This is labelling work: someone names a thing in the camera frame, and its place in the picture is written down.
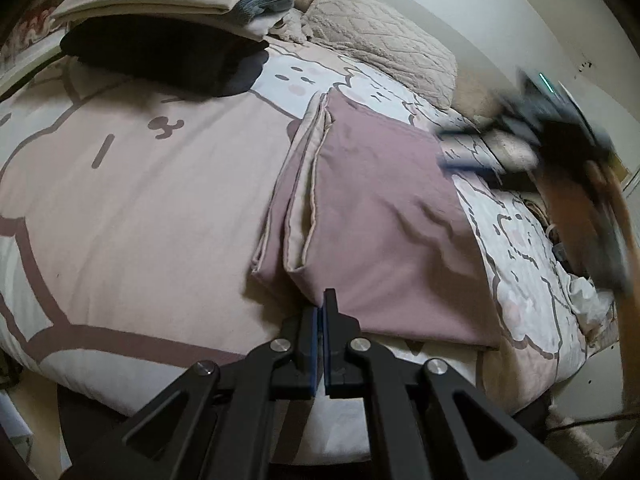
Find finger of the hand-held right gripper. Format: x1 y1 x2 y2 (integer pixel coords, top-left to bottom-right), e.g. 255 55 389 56
439 156 540 192
438 126 503 147

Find folded blue jeans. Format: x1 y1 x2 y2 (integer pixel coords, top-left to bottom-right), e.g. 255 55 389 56
235 0 295 23

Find folded black clothes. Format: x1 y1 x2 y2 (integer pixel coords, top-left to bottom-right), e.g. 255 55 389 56
60 16 270 97

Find cream wall cabinet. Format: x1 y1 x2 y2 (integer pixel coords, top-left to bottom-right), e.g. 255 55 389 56
605 152 632 183

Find white cloth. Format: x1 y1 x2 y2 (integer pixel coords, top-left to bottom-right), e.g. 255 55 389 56
565 275 616 333

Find large textured beige pillow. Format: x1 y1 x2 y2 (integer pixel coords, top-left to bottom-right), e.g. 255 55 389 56
301 0 458 111

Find black cable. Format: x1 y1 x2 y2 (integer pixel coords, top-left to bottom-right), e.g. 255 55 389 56
546 410 628 433

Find printed bear blanket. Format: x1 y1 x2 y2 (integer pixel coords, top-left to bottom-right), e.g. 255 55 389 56
0 25 616 456

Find mauve pink garment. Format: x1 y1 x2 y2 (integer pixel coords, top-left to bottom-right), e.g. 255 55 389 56
250 87 502 351

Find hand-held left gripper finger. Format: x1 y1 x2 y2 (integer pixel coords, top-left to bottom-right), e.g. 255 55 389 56
59 306 321 480
322 288 578 480

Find long beige bolster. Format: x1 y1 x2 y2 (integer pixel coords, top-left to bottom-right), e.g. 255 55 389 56
450 67 506 127

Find beige fluffy rug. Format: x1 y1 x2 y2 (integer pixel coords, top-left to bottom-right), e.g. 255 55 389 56
542 402 633 480

